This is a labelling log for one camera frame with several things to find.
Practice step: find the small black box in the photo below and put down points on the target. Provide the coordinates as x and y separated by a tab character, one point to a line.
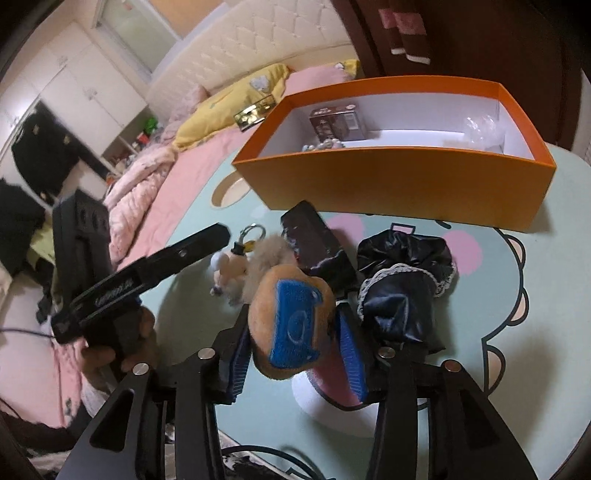
316	244

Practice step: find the white wardrobe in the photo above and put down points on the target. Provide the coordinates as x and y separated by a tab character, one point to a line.
78	87

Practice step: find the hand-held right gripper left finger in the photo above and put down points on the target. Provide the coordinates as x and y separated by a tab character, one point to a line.
238	364

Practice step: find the dark brown small box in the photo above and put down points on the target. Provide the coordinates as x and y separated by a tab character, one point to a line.
337	122

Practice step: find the small yellow pillow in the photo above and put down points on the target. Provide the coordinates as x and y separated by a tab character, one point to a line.
348	68

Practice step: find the green toy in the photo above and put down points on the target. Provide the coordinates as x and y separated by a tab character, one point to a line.
150	127

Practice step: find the pink brown striped scarf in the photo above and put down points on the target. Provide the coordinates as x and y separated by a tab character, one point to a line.
406	27

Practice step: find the dark brown wooden door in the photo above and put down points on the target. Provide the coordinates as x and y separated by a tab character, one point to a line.
485	41

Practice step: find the black garment pile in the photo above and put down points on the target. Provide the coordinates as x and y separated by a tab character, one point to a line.
18	230

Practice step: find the pink fluffy quilt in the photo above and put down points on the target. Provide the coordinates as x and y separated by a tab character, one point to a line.
138	184

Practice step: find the frosted glass door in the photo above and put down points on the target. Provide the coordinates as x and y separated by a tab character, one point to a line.
138	32

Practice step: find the black hanging garment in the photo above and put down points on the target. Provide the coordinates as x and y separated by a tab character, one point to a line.
44	152

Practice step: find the cream tufted headboard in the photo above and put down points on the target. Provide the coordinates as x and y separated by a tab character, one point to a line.
258	41

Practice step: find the black lace cloth pouch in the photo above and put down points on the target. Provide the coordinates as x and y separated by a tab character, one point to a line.
401	286

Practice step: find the clear plastic wrap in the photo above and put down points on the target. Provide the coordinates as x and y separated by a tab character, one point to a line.
480	129

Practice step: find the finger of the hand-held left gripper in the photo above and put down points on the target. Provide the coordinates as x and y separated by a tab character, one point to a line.
189	249

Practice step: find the person's left forearm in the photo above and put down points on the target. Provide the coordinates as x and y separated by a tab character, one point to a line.
94	401

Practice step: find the orange cardboard box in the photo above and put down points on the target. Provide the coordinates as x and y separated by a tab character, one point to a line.
415	184

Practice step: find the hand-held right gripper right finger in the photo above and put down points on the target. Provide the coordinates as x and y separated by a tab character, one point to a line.
353	364

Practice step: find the pink bed sheet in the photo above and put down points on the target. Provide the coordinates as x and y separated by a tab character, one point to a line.
198	175

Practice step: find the person's left hand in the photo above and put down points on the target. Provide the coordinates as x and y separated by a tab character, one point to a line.
147	337

